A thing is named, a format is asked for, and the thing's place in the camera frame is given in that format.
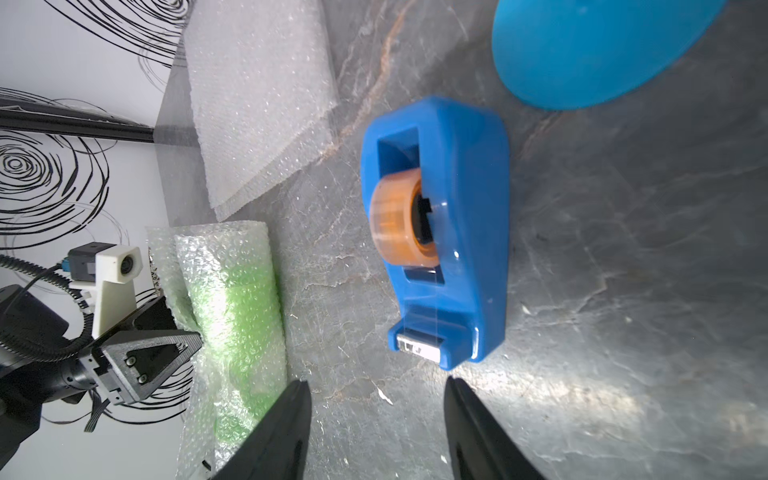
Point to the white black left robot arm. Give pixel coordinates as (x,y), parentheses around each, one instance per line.
(29,383)

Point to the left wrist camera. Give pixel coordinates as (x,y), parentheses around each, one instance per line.
(106,272)

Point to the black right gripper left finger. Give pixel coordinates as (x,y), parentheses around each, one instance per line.
(277,448)

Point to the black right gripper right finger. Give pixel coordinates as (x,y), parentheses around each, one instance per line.
(479,447)

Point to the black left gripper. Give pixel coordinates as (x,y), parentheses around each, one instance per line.
(139,354)

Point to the blue plastic wine glass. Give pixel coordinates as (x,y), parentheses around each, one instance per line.
(564,55)

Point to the green plastic wine glass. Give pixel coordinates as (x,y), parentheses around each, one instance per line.
(244,351)

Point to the blue tape dispenser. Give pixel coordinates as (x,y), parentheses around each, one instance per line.
(455,312)

